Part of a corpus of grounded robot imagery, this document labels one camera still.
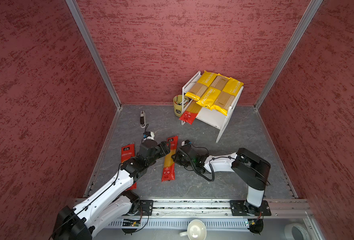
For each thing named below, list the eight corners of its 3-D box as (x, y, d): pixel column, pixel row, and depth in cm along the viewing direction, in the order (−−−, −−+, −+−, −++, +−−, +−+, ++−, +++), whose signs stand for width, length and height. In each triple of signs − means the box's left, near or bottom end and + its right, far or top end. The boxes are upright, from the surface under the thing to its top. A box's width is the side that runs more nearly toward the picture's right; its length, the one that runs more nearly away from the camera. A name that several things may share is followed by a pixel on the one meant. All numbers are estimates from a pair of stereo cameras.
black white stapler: (141, 128, 109) (139, 123, 104) (141, 113, 118) (140, 109, 114) (145, 127, 109) (144, 123, 105) (145, 113, 118) (144, 108, 114)
